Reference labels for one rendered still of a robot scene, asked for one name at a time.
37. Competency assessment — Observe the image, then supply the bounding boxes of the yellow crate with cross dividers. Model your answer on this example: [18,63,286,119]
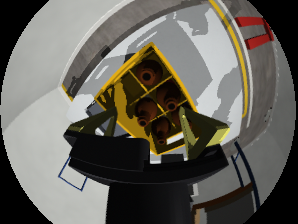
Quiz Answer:
[94,41,198,156]

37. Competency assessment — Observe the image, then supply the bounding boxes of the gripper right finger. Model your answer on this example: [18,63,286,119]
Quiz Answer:
[179,106,230,160]

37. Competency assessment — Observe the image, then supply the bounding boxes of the brown glass bottle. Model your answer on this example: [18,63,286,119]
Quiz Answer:
[151,114,171,145]

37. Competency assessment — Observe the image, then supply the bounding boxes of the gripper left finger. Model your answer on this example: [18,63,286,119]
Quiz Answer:
[67,106,118,137]

